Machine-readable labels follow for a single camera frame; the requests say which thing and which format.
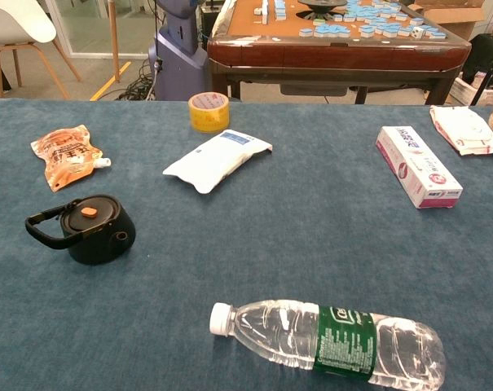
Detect white chair wooden legs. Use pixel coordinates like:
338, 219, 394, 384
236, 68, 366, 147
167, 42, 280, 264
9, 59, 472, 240
0, 0, 82, 101

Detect blue felt table cloth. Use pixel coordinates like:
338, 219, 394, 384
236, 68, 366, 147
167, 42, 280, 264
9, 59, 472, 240
0, 99, 493, 391

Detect black tripod stand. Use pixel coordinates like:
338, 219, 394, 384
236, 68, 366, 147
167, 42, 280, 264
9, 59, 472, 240
469, 40, 493, 107

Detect cardboard box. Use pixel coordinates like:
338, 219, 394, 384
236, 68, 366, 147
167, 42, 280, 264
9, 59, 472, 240
408, 0, 493, 42

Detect white plastic pack blue label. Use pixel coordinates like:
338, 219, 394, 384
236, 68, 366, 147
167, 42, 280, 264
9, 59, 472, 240
162, 129, 273, 195

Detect white plastic basket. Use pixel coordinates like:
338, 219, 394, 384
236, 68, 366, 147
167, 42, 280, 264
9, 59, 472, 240
449, 72, 493, 107

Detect brown mahjong table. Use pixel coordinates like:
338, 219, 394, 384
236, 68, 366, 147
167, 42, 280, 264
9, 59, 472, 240
207, 0, 473, 106

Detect black kettle with orange knob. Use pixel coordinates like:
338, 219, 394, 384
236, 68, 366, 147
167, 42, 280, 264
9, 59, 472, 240
24, 194, 137, 266

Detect yellow packing tape roll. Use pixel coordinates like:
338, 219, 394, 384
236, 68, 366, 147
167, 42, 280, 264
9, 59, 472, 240
187, 92, 231, 134

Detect wooden pole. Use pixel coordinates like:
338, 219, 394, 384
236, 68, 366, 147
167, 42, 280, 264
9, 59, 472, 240
108, 0, 121, 84

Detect white red wipes packet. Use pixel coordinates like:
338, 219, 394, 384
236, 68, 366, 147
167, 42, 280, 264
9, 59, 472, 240
429, 104, 493, 157

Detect black floor cable bundle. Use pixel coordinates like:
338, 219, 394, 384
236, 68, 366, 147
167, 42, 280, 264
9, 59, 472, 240
117, 60, 157, 102

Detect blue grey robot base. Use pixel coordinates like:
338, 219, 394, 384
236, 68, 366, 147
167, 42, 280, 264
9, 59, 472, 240
148, 0, 209, 102

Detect clear water bottle green label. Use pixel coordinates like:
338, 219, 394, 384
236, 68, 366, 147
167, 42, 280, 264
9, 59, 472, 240
209, 299, 447, 391

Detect white pink toothpaste box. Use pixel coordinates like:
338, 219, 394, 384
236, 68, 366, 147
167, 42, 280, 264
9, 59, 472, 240
376, 125, 464, 210

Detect orange spout drink pouch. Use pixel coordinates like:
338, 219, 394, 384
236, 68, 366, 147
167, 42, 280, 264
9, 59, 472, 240
30, 124, 112, 193

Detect black disc on mahjong table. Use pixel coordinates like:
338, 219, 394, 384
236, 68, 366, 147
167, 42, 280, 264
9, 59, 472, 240
297, 0, 348, 20

